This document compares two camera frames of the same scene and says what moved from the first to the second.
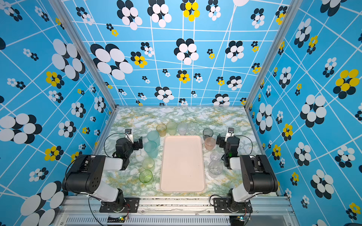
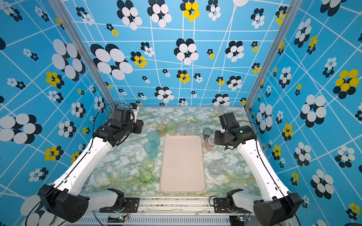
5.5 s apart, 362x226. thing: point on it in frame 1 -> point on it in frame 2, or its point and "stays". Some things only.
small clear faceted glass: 192,130 stays
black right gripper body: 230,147 -> 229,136
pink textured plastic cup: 209,143 stays
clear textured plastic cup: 182,128 stays
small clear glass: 215,157 -> 211,139
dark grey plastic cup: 207,133 stays
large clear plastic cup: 215,168 stays
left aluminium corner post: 69,25 stays
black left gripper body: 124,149 -> 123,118
